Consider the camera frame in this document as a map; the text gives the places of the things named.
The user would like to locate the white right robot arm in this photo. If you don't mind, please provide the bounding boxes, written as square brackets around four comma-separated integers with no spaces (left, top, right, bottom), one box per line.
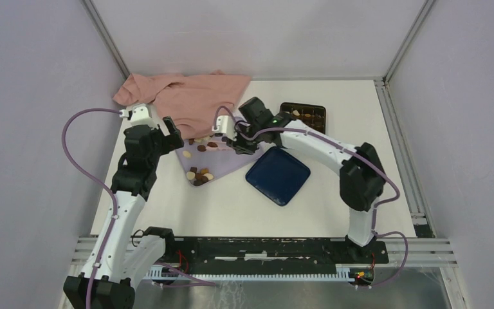
[212,97,389,263]

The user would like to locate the pink cloth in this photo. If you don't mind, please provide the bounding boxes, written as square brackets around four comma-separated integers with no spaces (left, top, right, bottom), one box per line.
[113,71,251,139]

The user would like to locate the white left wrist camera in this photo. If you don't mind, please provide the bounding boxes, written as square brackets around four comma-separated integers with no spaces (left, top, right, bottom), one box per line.
[119,104,159,128]

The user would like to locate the dark blue chocolate box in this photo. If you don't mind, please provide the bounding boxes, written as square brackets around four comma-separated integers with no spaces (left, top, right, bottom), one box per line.
[279,102,327,134]

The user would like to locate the white heart chocolate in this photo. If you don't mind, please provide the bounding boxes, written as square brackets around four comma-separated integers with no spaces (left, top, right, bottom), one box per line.
[186,171,196,180]

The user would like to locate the lilac plastic tray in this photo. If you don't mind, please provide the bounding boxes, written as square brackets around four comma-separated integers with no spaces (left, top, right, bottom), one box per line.
[175,131,264,187]

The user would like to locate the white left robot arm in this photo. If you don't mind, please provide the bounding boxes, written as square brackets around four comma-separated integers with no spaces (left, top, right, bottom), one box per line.
[63,117,184,308]

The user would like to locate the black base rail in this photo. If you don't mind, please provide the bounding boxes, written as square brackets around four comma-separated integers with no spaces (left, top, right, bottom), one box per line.
[159,237,389,276]

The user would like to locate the pink handled metal tongs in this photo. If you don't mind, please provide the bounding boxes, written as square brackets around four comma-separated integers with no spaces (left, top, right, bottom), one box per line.
[206,140,230,151]

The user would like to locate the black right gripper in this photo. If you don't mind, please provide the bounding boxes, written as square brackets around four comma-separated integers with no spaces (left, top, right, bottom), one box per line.
[226,122,262,155]

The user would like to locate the dark blue box lid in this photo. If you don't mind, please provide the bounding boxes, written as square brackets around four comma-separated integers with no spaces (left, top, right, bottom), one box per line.
[245,146,311,207]

